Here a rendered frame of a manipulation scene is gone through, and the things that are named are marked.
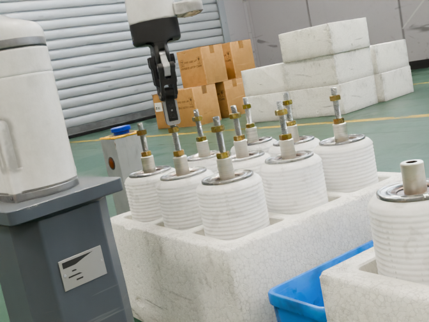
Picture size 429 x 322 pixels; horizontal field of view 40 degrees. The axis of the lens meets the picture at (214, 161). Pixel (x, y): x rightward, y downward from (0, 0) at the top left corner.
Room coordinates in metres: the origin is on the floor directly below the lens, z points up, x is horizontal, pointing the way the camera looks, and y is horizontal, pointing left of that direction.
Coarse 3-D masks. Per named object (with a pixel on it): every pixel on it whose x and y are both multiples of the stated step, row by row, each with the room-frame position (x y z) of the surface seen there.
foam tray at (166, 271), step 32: (352, 192) 0.89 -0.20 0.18; (128, 224) 0.98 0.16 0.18; (160, 224) 0.95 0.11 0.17; (288, 224) 0.79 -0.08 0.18; (320, 224) 0.81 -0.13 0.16; (352, 224) 0.85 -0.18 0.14; (128, 256) 0.98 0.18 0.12; (160, 256) 0.88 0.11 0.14; (192, 256) 0.80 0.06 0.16; (224, 256) 0.73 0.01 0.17; (256, 256) 0.75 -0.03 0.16; (288, 256) 0.78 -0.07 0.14; (320, 256) 0.81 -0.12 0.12; (128, 288) 1.01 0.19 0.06; (160, 288) 0.90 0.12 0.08; (192, 288) 0.81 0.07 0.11; (224, 288) 0.74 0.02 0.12; (256, 288) 0.74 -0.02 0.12; (160, 320) 0.92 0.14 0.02; (192, 320) 0.83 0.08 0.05; (224, 320) 0.76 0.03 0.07; (256, 320) 0.74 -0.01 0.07
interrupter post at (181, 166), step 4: (184, 156) 0.92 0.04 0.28; (176, 160) 0.92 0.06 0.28; (180, 160) 0.92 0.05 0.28; (184, 160) 0.92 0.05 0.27; (176, 164) 0.92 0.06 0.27; (180, 164) 0.92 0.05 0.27; (184, 164) 0.92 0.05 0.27; (176, 168) 0.92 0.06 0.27; (180, 168) 0.92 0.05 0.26; (184, 168) 0.92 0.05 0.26; (188, 168) 0.93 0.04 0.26; (176, 172) 0.92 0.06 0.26; (180, 172) 0.92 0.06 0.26; (184, 172) 0.92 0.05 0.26; (188, 172) 0.92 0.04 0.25
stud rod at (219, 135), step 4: (216, 116) 0.83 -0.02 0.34; (216, 120) 0.82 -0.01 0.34; (216, 124) 0.83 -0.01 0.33; (216, 132) 0.83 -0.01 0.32; (220, 132) 0.83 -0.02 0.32; (216, 136) 0.83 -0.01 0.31; (220, 136) 0.83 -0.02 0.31; (220, 140) 0.82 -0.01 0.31; (220, 144) 0.82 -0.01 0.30; (220, 148) 0.83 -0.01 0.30; (224, 148) 0.83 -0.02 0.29; (220, 152) 0.83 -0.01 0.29
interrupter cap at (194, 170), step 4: (192, 168) 0.96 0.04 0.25; (196, 168) 0.95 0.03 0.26; (200, 168) 0.94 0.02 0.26; (204, 168) 0.92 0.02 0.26; (172, 172) 0.96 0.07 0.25; (192, 172) 0.91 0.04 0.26; (196, 172) 0.90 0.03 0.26; (200, 172) 0.90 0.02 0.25; (164, 176) 0.93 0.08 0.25; (168, 176) 0.92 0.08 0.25; (172, 176) 0.93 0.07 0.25; (176, 176) 0.90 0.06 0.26; (180, 176) 0.89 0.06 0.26; (184, 176) 0.89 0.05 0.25; (188, 176) 0.89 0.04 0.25; (164, 180) 0.91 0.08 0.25; (168, 180) 0.90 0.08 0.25; (172, 180) 0.90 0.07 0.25
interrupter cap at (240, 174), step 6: (216, 174) 0.86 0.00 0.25; (240, 174) 0.83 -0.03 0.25; (246, 174) 0.82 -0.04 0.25; (252, 174) 0.82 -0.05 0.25; (204, 180) 0.83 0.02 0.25; (210, 180) 0.82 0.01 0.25; (216, 180) 0.83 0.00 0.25; (222, 180) 0.80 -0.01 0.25; (228, 180) 0.79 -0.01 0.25; (234, 180) 0.79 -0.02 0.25; (240, 180) 0.80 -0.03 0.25
